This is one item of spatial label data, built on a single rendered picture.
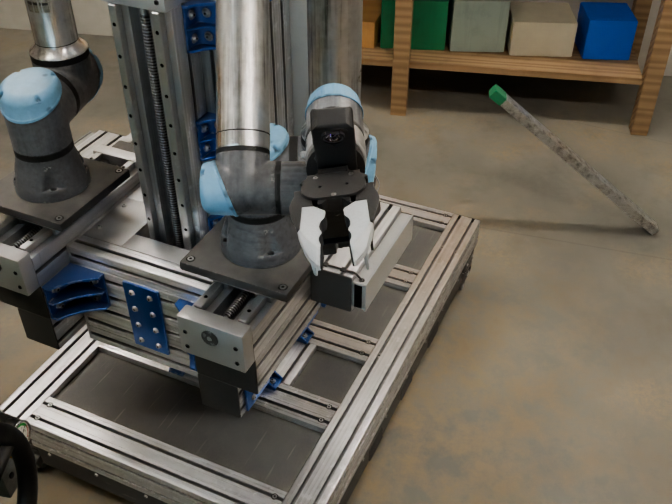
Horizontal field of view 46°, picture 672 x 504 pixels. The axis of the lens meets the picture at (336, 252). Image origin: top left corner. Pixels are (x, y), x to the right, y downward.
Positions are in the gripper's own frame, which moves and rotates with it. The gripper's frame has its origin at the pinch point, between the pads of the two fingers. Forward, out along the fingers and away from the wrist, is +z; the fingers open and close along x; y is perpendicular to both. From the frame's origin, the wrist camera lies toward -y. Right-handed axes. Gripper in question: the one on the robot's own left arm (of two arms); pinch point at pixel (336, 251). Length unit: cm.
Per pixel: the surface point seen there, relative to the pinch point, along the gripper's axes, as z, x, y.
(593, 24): -260, -101, 98
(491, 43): -268, -59, 104
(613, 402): -87, -63, 134
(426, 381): -96, -11, 127
